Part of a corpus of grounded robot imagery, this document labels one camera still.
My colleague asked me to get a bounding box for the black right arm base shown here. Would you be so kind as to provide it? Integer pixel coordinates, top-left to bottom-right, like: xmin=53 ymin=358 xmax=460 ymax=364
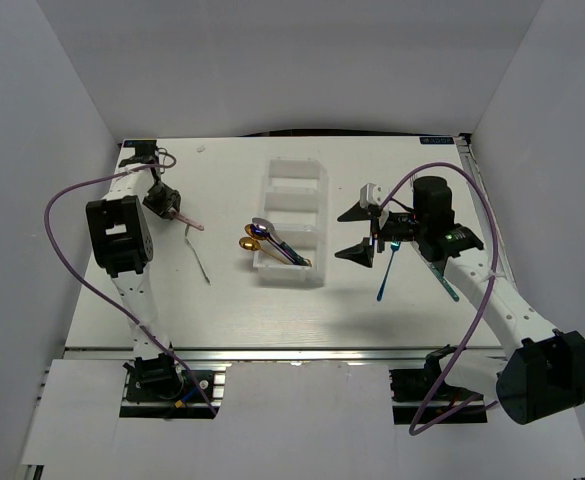
xmin=389 ymin=346 xmax=488 ymax=425

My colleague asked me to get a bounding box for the gold spoon plain handle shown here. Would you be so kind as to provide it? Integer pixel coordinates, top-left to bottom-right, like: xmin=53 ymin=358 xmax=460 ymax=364
xmin=244 ymin=224 xmax=288 ymax=256

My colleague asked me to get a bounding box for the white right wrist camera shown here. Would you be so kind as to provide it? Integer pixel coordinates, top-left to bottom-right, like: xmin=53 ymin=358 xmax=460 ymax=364
xmin=359 ymin=183 xmax=387 ymax=209

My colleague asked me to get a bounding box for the gold spoon ornate handle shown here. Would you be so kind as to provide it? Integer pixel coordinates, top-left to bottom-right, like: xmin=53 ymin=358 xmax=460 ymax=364
xmin=238 ymin=236 xmax=312 ymax=267

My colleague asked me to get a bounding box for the plain silver fork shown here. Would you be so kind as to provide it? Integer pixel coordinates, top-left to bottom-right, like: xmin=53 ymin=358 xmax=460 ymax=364
xmin=184 ymin=224 xmax=211 ymax=286

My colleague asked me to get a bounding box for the silver spoon pink handle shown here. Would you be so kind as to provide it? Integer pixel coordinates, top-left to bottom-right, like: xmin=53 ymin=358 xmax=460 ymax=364
xmin=170 ymin=210 xmax=205 ymax=231

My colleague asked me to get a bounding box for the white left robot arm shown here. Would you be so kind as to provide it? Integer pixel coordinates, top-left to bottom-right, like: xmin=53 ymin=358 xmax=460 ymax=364
xmin=86 ymin=165 xmax=170 ymax=361

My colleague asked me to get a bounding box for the blue label sticker left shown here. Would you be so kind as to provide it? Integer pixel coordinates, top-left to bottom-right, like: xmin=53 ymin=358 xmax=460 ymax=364
xmin=122 ymin=139 xmax=157 ymax=150

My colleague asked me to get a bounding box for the purple metallic spoon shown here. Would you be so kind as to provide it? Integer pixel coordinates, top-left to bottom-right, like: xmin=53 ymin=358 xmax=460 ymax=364
xmin=246 ymin=224 xmax=307 ymax=266

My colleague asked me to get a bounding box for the silver spoon green handle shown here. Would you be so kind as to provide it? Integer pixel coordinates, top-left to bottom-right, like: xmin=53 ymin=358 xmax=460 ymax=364
xmin=250 ymin=217 xmax=311 ymax=262

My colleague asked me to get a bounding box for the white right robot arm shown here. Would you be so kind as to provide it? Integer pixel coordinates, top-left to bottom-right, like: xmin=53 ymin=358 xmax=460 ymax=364
xmin=336 ymin=176 xmax=585 ymax=425

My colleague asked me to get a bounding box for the white three-compartment plastic tray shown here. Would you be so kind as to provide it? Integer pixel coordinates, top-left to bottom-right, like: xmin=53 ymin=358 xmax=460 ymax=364
xmin=253 ymin=158 xmax=329 ymax=288

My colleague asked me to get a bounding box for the blue label sticker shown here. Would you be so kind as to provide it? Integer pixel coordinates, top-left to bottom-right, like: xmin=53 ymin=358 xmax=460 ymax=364
xmin=122 ymin=139 xmax=157 ymax=150
xmin=419 ymin=136 xmax=455 ymax=145

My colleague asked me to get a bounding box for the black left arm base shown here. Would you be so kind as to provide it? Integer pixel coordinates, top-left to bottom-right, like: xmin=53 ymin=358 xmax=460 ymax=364
xmin=119 ymin=354 xmax=220 ymax=421

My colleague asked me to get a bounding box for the blue label sticker right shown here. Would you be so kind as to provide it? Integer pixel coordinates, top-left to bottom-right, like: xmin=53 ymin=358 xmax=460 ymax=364
xmin=419 ymin=136 xmax=455 ymax=145

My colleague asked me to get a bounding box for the knife with teal handle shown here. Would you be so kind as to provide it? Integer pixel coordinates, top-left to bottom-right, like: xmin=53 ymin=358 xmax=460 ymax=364
xmin=429 ymin=263 xmax=460 ymax=302

